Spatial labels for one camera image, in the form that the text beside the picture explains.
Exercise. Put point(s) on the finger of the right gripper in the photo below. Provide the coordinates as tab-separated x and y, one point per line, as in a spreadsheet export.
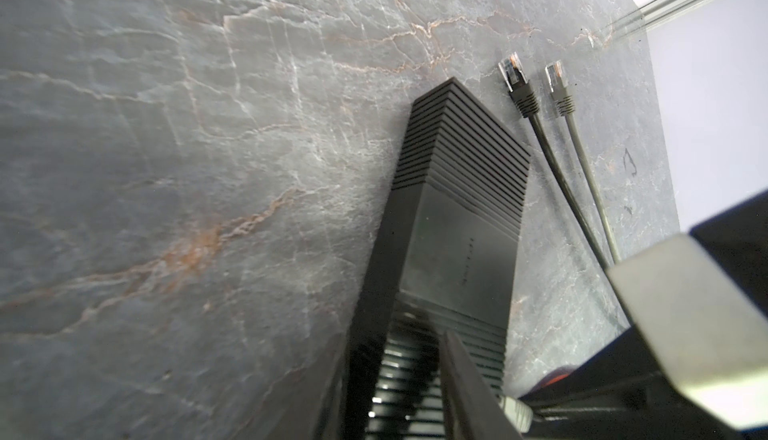
620	393

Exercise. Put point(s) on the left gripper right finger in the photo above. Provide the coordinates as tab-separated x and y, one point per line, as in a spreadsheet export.
470	410

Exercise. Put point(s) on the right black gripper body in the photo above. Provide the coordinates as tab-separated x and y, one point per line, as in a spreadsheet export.
737	240

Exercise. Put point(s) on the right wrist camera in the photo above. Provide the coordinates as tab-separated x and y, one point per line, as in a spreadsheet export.
708	337

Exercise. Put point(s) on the small black wire clip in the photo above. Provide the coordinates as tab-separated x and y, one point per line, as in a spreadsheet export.
629	164

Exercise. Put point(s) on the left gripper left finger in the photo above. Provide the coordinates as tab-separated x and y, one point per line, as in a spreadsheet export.
308	403

